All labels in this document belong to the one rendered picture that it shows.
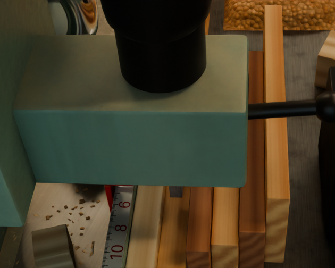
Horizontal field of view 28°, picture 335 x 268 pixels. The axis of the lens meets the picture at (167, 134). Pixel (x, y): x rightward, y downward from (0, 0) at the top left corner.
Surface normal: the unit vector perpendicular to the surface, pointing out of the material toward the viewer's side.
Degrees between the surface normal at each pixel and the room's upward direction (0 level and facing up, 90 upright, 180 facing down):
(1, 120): 90
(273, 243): 90
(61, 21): 90
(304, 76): 0
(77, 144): 90
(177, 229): 0
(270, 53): 0
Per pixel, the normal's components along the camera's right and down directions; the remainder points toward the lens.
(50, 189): -0.07, -0.68
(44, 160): -0.09, 0.73
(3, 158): 0.99, 0.02
